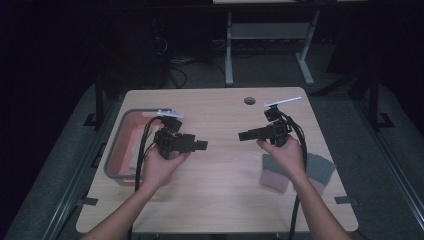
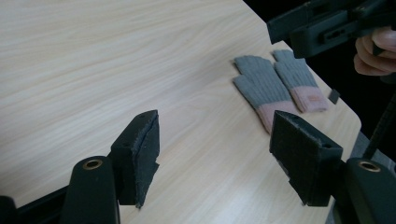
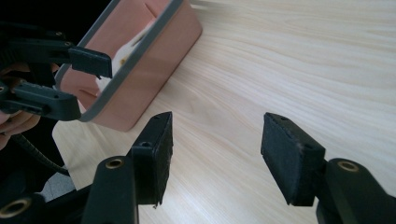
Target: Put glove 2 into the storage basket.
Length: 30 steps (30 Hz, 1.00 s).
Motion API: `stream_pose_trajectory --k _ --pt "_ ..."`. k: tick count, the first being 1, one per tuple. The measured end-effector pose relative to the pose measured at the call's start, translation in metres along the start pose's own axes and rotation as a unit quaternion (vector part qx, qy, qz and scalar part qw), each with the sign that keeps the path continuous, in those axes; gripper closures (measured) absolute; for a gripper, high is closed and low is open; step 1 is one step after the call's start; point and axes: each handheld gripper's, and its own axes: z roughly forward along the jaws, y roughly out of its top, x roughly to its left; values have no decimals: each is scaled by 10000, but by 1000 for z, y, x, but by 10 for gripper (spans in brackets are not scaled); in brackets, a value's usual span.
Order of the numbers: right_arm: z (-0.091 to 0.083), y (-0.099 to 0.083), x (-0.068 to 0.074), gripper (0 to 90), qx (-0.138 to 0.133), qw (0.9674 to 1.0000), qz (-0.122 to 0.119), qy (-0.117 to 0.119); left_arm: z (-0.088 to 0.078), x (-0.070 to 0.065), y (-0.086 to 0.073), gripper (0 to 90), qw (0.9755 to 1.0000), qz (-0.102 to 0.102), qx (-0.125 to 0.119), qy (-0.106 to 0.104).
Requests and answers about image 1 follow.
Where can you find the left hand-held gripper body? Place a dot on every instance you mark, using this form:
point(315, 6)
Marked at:
point(173, 141)

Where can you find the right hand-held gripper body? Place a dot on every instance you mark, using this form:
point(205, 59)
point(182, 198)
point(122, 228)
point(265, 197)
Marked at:
point(278, 128)

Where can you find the pink basin with grey rim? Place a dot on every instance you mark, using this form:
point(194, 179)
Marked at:
point(120, 150)

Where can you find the person's right hand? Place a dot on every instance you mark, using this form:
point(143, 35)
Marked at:
point(288, 156)

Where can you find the person's left hand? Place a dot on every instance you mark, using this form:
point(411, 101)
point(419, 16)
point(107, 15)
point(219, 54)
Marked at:
point(158, 170)

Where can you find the grey and pink fingerless glove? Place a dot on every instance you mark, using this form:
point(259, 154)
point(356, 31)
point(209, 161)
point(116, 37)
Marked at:
point(321, 168)
point(271, 176)

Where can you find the black metal stand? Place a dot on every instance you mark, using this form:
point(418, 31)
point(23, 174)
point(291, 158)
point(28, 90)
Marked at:
point(374, 100)
point(99, 100)

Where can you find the black tape strip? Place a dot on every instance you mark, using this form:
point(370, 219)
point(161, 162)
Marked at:
point(87, 201)
point(346, 200)

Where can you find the white metal table frame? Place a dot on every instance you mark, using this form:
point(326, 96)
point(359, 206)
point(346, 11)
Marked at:
point(266, 30)

